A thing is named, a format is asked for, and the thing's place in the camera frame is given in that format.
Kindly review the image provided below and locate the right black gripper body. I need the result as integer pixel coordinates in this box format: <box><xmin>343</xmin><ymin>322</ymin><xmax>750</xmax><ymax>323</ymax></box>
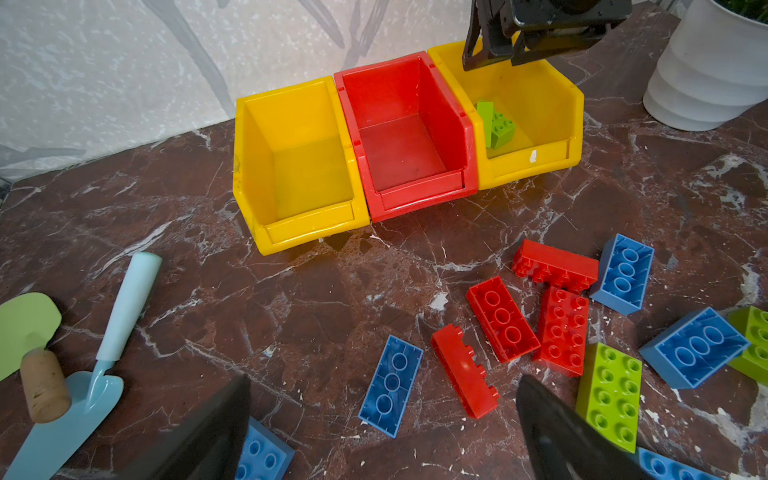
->
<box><xmin>462</xmin><ymin>0</ymin><xmax>632</xmax><ymax>71</ymax></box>

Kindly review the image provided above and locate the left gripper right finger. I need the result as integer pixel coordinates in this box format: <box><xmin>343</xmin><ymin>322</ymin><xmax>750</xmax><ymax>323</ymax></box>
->
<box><xmin>516</xmin><ymin>375</ymin><xmax>650</xmax><ymax>479</ymax></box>

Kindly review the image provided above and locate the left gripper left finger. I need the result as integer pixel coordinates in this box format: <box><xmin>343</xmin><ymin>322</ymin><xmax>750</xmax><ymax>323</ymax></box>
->
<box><xmin>119</xmin><ymin>375</ymin><xmax>250</xmax><ymax>479</ymax></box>

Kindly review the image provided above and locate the blue lego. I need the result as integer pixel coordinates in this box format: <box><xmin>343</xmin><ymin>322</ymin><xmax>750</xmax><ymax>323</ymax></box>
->
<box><xmin>358</xmin><ymin>335</ymin><xmax>423</xmax><ymax>438</ymax></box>
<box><xmin>639</xmin><ymin>307</ymin><xmax>750</xmax><ymax>390</ymax></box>
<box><xmin>633</xmin><ymin>447</ymin><xmax>719</xmax><ymax>480</ymax></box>
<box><xmin>589</xmin><ymin>234</ymin><xmax>655</xmax><ymax>316</ymax></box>
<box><xmin>235</xmin><ymin>418</ymin><xmax>295</xmax><ymax>480</ymax></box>

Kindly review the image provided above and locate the green lego top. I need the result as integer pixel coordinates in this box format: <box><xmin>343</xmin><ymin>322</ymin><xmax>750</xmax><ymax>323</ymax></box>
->
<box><xmin>475</xmin><ymin>101</ymin><xmax>516</xmax><ymax>149</ymax></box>

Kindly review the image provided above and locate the green lego small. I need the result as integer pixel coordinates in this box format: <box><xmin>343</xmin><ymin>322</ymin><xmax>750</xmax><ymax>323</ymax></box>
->
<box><xmin>727</xmin><ymin>306</ymin><xmax>768</xmax><ymax>386</ymax></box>

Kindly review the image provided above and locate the right yellow bin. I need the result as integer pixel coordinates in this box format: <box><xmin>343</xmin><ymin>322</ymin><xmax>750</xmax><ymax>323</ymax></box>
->
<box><xmin>428</xmin><ymin>41</ymin><xmax>584</xmax><ymax>190</ymax></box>

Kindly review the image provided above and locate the yellow bin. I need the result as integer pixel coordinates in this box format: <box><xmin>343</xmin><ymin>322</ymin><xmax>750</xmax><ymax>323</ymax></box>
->
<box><xmin>428</xmin><ymin>41</ymin><xmax>584</xmax><ymax>190</ymax></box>
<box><xmin>233</xmin><ymin>77</ymin><xmax>370</xmax><ymax>256</ymax></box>

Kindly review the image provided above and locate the red lego studded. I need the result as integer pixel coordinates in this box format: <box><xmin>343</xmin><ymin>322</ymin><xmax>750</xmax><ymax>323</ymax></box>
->
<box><xmin>533</xmin><ymin>286</ymin><xmax>589</xmax><ymax>377</ymax></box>

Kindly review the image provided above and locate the red lego upright narrow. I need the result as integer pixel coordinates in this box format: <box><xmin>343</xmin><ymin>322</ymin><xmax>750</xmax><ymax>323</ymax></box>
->
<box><xmin>431</xmin><ymin>324</ymin><xmax>500</xmax><ymax>419</ymax></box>

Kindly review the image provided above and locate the red lego center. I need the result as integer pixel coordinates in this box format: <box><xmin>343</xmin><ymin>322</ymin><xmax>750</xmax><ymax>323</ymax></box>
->
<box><xmin>467</xmin><ymin>276</ymin><xmax>541</xmax><ymax>363</ymax></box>

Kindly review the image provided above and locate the teal toy trowel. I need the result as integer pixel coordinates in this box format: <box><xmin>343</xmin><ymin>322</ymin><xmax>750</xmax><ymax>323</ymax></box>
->
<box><xmin>5</xmin><ymin>252</ymin><xmax>162</xmax><ymax>479</ymax></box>

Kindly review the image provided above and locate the red middle bin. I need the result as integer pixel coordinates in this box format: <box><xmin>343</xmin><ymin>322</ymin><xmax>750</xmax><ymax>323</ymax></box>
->
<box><xmin>334</xmin><ymin>52</ymin><xmax>479</xmax><ymax>222</ymax></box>

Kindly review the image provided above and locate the red lego top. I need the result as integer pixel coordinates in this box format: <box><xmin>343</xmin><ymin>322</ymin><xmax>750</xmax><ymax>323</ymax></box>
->
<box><xmin>511</xmin><ymin>239</ymin><xmax>599</xmax><ymax>294</ymax></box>

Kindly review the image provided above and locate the white potted flower plant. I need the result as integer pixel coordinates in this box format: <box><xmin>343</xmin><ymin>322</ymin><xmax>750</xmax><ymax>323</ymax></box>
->
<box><xmin>643</xmin><ymin>0</ymin><xmax>767</xmax><ymax>132</ymax></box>

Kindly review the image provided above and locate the green toy spade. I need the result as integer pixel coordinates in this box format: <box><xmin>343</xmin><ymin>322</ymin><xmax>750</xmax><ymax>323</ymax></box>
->
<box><xmin>0</xmin><ymin>292</ymin><xmax>73</xmax><ymax>425</ymax></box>

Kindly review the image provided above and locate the left yellow bin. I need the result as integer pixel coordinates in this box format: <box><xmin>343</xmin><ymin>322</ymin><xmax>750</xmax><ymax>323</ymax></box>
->
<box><xmin>233</xmin><ymin>77</ymin><xmax>370</xmax><ymax>256</ymax></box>

